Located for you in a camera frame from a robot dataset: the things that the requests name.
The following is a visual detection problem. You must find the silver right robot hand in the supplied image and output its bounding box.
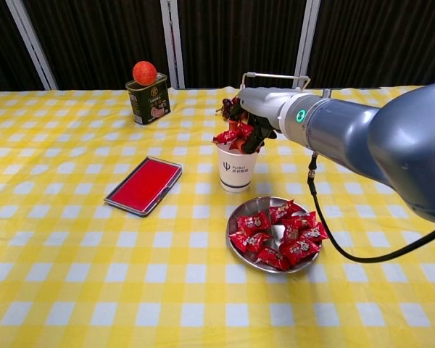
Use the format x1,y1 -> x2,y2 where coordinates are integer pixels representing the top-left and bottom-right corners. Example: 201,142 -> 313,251
228,86 -> 299,153

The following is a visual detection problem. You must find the red candy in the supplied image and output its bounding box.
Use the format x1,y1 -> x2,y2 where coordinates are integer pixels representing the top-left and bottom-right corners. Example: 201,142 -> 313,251
268,199 -> 300,223
246,232 -> 273,254
281,223 -> 302,243
300,223 -> 329,243
235,122 -> 255,141
212,130 -> 241,145
255,248 -> 291,272
237,212 -> 272,236
291,212 -> 318,229
228,231 -> 251,254
279,238 -> 320,266

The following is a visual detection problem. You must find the white paper cup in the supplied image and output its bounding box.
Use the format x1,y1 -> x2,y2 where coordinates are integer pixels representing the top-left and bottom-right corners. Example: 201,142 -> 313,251
216,143 -> 259,194

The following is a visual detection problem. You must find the silver metal plate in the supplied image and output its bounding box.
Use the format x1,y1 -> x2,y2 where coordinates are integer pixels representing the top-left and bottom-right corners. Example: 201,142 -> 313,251
226,196 -> 322,275

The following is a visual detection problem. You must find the dark red grape bunch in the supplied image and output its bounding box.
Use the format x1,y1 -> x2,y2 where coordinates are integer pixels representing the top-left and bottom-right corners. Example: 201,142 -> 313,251
215,96 -> 240,120

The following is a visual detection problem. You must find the dark green tin can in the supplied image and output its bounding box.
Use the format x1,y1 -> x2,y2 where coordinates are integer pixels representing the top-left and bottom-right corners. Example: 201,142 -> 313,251
125,72 -> 172,126

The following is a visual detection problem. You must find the orange red round fruit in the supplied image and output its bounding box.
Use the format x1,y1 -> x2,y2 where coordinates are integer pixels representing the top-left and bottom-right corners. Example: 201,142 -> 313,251
131,60 -> 157,87

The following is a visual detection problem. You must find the red ink pad case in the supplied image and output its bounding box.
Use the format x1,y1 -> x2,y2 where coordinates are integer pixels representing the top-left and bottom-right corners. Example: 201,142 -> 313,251
104,155 -> 183,218

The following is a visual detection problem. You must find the black pleated curtain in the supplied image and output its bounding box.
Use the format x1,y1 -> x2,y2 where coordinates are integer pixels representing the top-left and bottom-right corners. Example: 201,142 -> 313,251
0,0 -> 435,98

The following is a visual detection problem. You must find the yellow white checked tablecloth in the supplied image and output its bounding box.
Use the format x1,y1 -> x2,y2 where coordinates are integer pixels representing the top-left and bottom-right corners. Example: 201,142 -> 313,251
0,86 -> 435,348

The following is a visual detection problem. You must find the metal wire stand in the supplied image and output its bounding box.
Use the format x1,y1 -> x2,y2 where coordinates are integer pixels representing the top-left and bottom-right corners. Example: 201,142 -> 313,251
240,71 -> 312,91

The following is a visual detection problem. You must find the white metal frame post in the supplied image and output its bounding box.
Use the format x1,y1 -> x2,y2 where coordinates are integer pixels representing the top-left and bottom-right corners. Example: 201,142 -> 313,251
5,0 -> 59,91
159,0 -> 186,90
293,0 -> 322,89

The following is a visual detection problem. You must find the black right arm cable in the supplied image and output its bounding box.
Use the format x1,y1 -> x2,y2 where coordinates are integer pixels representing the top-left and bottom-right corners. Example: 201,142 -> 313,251
307,152 -> 435,262

